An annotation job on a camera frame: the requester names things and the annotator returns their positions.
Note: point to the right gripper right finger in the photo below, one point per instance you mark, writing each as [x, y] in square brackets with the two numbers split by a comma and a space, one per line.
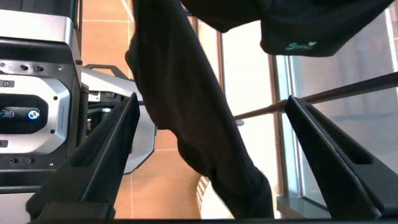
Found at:
[351, 186]

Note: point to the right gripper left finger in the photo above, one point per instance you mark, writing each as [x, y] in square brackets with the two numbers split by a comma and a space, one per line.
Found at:
[93, 174]

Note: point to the black garment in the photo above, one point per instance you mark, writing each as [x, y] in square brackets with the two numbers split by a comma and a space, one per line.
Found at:
[186, 93]
[311, 25]

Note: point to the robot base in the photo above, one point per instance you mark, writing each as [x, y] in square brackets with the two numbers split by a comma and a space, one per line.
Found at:
[31, 93]

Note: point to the black clothes rack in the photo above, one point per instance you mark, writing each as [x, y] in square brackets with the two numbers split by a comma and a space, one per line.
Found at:
[342, 90]

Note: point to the white laundry basket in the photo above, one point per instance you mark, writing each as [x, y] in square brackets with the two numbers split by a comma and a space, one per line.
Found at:
[214, 205]

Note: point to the window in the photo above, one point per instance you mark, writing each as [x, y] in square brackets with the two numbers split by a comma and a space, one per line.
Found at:
[373, 130]

